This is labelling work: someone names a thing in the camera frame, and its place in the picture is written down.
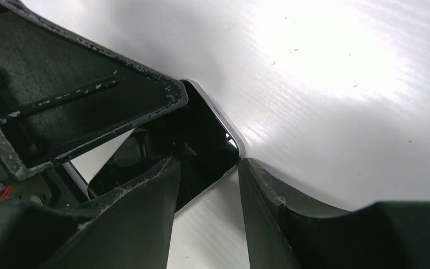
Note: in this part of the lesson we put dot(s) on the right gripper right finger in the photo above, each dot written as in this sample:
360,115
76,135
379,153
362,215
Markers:
286,228

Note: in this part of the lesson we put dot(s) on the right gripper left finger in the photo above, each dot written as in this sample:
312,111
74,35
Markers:
128,227

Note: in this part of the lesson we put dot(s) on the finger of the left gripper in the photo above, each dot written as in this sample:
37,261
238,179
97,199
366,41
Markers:
62,95

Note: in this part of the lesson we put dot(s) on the silver black phone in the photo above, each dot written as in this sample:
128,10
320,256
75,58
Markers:
197,135

